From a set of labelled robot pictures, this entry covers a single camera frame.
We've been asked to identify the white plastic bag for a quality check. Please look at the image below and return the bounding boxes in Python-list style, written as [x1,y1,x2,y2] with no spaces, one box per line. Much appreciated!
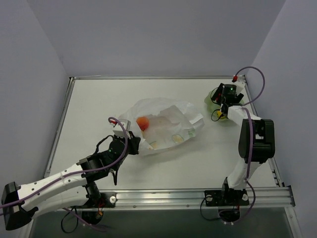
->
[118,98,205,157]

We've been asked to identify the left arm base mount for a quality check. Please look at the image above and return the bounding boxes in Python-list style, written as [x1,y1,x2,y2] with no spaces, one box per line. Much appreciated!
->
[78,182,117,225]

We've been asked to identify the green wavy glass bowl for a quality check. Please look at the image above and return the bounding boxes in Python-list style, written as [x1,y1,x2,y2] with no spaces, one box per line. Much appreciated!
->
[204,91,244,122]

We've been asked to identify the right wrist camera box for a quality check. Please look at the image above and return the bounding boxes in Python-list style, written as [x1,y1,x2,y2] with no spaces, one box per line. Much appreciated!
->
[232,75,246,94]

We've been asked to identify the yellow fake mango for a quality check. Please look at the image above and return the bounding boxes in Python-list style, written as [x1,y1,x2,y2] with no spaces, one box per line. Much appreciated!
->
[216,111,226,121]

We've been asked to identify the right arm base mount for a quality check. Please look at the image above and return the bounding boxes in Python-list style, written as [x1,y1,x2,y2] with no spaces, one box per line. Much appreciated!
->
[200,183,251,226]

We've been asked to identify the orange fake peach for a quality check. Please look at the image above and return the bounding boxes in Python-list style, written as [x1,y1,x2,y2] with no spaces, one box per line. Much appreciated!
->
[136,117,150,131]

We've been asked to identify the aluminium front rail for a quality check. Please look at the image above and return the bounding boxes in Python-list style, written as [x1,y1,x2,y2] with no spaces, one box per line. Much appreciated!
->
[114,187,295,211]

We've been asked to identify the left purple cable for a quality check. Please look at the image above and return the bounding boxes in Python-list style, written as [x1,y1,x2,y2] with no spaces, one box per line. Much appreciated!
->
[0,117,129,210]

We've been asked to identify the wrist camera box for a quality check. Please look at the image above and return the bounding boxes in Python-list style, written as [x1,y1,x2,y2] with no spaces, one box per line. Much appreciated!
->
[109,119,131,138]
[232,75,246,94]

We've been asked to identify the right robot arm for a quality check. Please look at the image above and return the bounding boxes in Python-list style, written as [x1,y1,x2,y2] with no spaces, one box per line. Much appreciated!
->
[211,83,275,205]

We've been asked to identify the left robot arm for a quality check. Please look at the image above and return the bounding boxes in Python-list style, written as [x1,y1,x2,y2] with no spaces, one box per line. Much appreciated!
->
[0,132,141,231]

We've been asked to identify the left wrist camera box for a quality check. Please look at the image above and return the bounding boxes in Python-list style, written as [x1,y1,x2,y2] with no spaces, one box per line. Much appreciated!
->
[109,119,131,138]

